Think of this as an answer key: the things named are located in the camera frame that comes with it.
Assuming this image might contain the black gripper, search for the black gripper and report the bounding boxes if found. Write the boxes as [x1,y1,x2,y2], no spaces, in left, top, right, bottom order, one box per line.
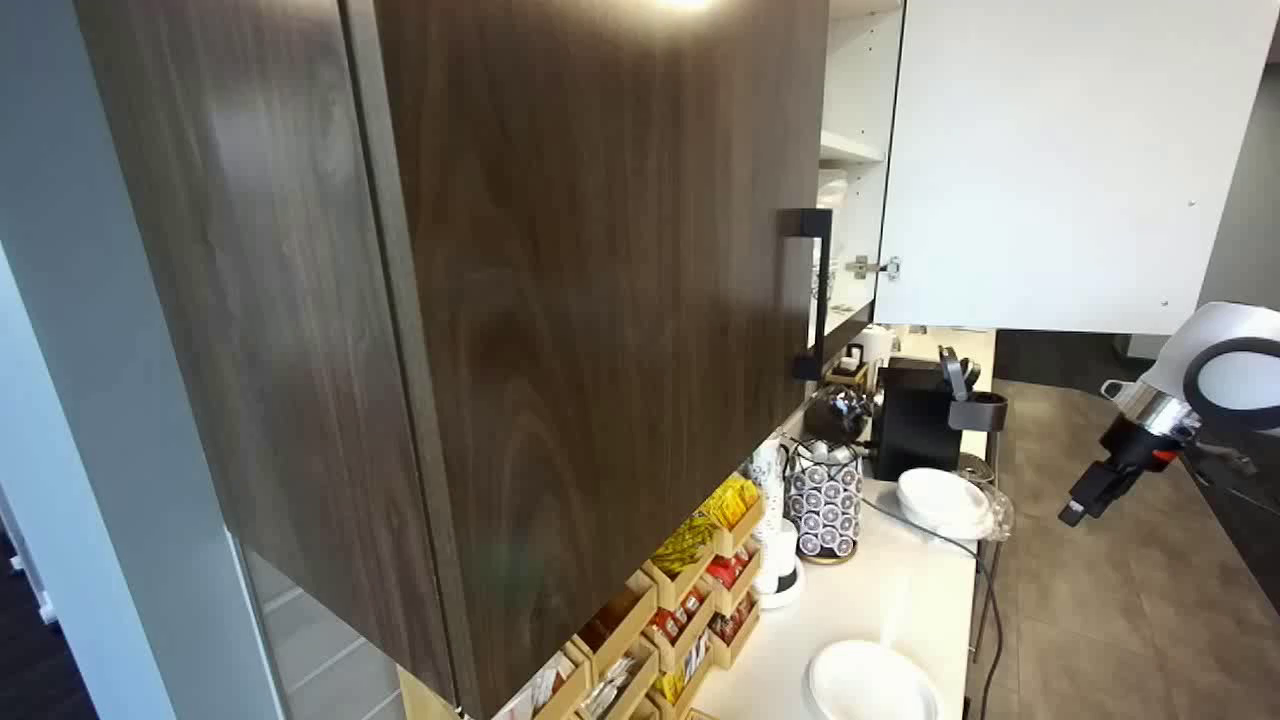
[1055,422,1188,531]

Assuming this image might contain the small white plastic plate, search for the small white plastic plate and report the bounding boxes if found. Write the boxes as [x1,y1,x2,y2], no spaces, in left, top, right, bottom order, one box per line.
[803,637,946,720]

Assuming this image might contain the white plate at edge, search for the white plate at edge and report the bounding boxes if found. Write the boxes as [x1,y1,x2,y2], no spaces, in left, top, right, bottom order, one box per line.
[892,465,1000,550]

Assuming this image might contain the white cup lid stack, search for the white cup lid stack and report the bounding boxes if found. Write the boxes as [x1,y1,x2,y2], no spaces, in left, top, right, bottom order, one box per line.
[757,515,803,598]

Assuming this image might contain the white cupboard door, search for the white cupboard door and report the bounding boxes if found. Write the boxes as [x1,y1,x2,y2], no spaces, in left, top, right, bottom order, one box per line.
[873,0,1280,340]

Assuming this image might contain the black coffee machine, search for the black coffee machine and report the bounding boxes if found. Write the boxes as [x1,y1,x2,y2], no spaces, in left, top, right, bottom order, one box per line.
[869,346,1011,486]

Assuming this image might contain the patterned coffee pod carousel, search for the patterned coffee pod carousel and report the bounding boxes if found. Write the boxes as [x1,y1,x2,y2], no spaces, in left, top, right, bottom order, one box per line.
[781,437,873,570]

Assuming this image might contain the round glass jar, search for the round glass jar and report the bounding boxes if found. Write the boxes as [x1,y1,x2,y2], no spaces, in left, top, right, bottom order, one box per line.
[799,375,880,453]

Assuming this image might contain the silver door hinge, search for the silver door hinge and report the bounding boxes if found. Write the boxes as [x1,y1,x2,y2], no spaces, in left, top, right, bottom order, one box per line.
[842,252,904,283]

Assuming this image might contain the wooden tea organizer rack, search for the wooden tea organizer rack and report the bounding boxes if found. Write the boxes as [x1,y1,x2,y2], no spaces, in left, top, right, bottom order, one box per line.
[572,471,773,711]

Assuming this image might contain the wooden glass-lid tea box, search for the wooden glass-lid tea box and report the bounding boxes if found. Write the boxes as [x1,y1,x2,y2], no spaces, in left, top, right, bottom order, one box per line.
[489,641,597,720]

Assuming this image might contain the thin grey cable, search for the thin grey cable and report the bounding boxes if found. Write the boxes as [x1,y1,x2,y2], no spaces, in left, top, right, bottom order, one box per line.
[858,492,1006,720]

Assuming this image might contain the black cupboard handle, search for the black cupboard handle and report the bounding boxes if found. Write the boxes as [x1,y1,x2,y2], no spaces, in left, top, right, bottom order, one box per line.
[774,204,840,383]

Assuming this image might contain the dark wood wall cupboard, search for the dark wood wall cupboard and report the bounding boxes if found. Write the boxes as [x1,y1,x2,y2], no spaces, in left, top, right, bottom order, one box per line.
[70,0,911,720]

